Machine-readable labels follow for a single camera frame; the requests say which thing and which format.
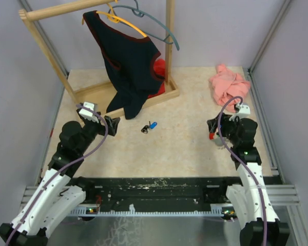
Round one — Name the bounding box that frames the pink cloth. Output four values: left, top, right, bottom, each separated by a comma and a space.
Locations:
208, 64, 251, 106

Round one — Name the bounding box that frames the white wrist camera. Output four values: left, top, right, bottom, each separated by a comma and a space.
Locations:
232, 102, 251, 121
78, 102, 99, 123

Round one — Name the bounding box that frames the blue tag key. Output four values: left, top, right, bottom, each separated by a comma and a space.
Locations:
148, 121, 158, 130

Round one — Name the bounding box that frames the wooden clothes rack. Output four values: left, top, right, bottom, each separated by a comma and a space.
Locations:
18, 1, 180, 118

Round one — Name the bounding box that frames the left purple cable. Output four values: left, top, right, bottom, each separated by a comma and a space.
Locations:
6, 103, 109, 245

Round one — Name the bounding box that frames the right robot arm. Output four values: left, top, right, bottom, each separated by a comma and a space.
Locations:
207, 113, 290, 245

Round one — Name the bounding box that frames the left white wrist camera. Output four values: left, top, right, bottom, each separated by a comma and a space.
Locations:
78, 102, 99, 123

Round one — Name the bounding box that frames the red cloth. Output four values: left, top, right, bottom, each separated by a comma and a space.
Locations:
148, 58, 165, 98

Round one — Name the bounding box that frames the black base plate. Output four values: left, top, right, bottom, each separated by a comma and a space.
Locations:
84, 177, 243, 213

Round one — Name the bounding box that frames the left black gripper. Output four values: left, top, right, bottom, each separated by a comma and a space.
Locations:
77, 112, 120, 155

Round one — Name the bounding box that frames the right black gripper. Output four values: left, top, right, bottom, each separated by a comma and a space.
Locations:
207, 112, 242, 146

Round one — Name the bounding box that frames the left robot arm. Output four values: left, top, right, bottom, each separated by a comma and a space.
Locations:
0, 116, 120, 245

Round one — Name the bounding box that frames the grey-blue hanger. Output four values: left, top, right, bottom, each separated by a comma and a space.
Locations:
107, 1, 180, 51

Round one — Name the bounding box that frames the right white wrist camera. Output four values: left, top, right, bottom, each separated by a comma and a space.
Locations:
232, 102, 251, 121

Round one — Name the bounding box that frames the dark navy tank top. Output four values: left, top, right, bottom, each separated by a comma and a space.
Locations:
83, 11, 164, 119

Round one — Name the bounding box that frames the yellow hanger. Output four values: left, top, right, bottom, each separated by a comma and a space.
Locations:
96, 4, 147, 37

